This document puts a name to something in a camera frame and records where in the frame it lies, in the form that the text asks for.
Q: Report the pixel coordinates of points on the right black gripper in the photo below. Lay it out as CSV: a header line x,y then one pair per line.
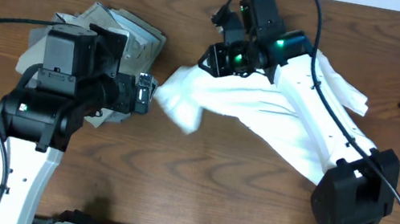
x,y
218,64

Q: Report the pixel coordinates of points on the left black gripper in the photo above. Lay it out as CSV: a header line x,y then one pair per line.
x,y
123,103

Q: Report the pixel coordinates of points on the white printed t-shirt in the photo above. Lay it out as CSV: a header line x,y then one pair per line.
x,y
287,114

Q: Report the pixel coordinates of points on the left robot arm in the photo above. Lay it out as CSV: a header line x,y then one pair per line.
x,y
79,76

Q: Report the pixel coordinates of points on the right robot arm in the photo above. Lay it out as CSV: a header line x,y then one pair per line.
x,y
356,180

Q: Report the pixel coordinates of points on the folded khaki pants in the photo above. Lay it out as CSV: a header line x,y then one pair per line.
x,y
100,13

